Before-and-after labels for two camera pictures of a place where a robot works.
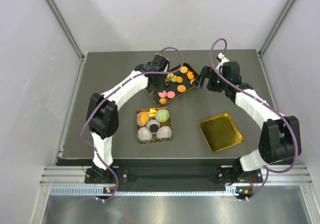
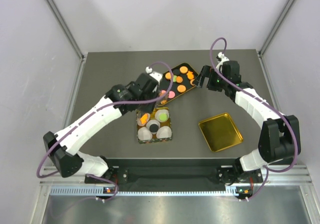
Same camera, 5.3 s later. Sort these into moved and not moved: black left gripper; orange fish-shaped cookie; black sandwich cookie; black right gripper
Moved: black left gripper
Not moved: black sandwich cookie; black right gripper; orange fish-shaped cookie
